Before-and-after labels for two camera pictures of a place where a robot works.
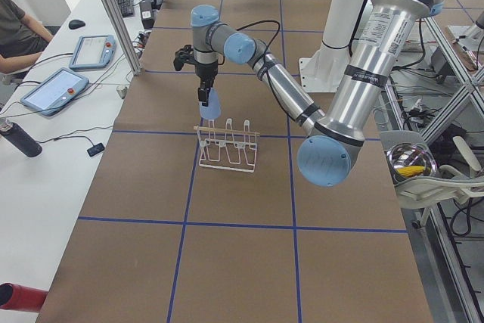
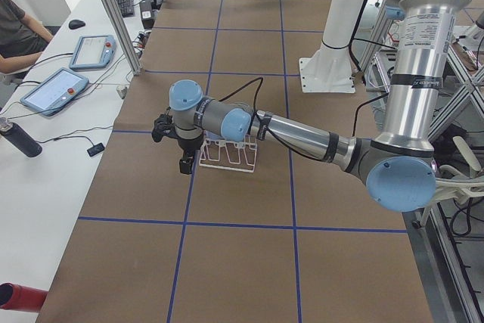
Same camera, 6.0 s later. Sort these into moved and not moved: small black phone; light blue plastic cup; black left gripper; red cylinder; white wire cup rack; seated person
Moved: light blue plastic cup; black left gripper
Not moved: white wire cup rack; seated person; red cylinder; small black phone
